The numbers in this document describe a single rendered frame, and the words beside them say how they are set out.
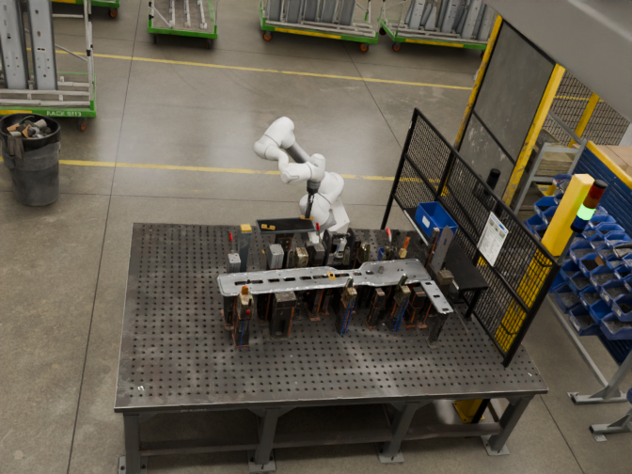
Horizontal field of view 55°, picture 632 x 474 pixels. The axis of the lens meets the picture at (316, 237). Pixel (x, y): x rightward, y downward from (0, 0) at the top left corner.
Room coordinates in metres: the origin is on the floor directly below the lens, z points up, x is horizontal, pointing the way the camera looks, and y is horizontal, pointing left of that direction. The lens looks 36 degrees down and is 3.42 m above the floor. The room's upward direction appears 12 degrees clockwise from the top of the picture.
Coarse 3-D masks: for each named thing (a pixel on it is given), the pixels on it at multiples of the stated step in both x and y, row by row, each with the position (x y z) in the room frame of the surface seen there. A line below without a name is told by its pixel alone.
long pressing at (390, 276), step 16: (256, 272) 2.81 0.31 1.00; (272, 272) 2.84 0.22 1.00; (288, 272) 2.87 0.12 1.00; (304, 272) 2.90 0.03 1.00; (320, 272) 2.93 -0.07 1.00; (336, 272) 2.97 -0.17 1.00; (352, 272) 3.00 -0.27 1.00; (384, 272) 3.07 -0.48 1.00; (400, 272) 3.10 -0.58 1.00; (416, 272) 3.14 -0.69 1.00; (224, 288) 2.61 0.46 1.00; (240, 288) 2.64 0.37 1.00; (256, 288) 2.67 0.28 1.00; (272, 288) 2.70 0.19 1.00; (288, 288) 2.73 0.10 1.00; (304, 288) 2.76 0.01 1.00; (320, 288) 2.79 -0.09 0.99
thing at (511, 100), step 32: (512, 32) 5.69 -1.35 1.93; (512, 64) 5.49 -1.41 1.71; (544, 64) 5.04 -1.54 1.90; (480, 96) 5.85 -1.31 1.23; (512, 96) 5.30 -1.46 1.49; (544, 96) 4.82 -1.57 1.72; (480, 128) 5.64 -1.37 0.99; (512, 128) 5.13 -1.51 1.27; (480, 160) 5.43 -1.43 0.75; (512, 160) 4.94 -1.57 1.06; (512, 192) 4.79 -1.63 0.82; (480, 224) 5.07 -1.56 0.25
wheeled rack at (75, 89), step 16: (64, 16) 6.41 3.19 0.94; (80, 16) 6.48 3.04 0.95; (64, 48) 6.39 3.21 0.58; (0, 80) 5.84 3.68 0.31; (32, 80) 5.99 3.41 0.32; (64, 80) 6.21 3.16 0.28; (80, 80) 6.30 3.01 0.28; (0, 96) 5.56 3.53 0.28; (16, 96) 5.63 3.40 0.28; (32, 96) 5.70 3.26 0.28; (48, 96) 5.77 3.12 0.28; (64, 96) 5.84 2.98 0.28; (80, 96) 5.92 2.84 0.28; (0, 112) 5.30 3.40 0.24; (16, 112) 5.36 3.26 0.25; (32, 112) 5.43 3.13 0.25; (48, 112) 5.49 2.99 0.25; (64, 112) 5.55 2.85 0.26; (80, 112) 5.61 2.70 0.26; (80, 128) 5.60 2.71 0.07
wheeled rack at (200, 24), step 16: (160, 0) 9.60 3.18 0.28; (176, 0) 9.76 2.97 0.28; (192, 0) 9.93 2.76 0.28; (208, 0) 10.12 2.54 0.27; (160, 16) 8.42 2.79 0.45; (176, 16) 9.03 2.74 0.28; (192, 16) 9.18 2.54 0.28; (208, 16) 9.33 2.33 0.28; (160, 32) 8.41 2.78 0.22; (176, 32) 8.48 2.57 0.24; (192, 32) 8.55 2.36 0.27; (208, 32) 8.66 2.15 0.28; (208, 48) 8.69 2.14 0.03
